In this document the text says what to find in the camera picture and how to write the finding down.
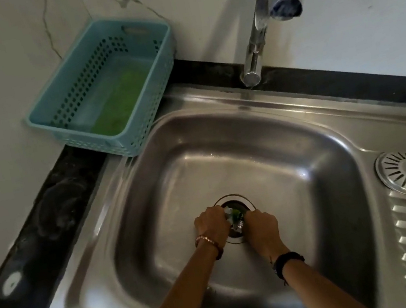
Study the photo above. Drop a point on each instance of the person's left forearm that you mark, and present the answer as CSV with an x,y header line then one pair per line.
x,y
174,302

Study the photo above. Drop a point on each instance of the person's left hand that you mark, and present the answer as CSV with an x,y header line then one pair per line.
x,y
211,226

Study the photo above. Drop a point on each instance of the blue plastic basket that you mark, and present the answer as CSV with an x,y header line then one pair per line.
x,y
105,90

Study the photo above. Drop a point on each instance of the small wrapper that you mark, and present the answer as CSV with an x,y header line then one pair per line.
x,y
236,218

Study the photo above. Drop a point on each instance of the chrome faucet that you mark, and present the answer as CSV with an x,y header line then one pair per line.
x,y
264,11

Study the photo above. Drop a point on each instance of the green scrub pad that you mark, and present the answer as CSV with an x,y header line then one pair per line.
x,y
117,102

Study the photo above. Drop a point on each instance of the person's left fingers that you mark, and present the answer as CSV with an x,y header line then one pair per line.
x,y
225,220

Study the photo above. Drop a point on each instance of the person's right forearm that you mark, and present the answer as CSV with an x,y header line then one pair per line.
x,y
320,288

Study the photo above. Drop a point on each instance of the stainless steel sink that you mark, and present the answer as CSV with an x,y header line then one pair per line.
x,y
235,201

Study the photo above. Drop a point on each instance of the black wristband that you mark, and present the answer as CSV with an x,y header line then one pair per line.
x,y
286,261

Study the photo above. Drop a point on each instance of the person's right hand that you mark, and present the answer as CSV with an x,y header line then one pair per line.
x,y
262,228

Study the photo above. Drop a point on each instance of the person's right fingers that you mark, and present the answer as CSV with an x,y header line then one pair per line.
x,y
247,224

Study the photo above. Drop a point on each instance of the round metal drain strainer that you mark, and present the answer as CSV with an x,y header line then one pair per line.
x,y
405,172

